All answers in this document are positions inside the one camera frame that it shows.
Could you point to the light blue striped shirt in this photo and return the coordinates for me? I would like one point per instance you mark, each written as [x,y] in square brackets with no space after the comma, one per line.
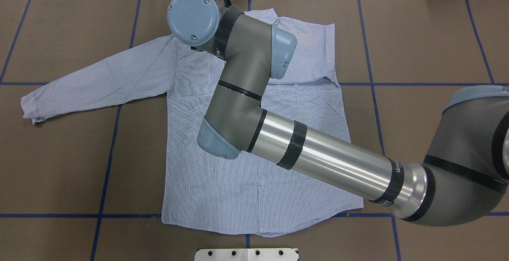
[247,195]

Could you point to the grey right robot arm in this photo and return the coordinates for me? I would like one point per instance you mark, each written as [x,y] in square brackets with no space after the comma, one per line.
[464,174]

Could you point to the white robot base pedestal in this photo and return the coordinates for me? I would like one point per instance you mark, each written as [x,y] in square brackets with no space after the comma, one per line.
[248,254]

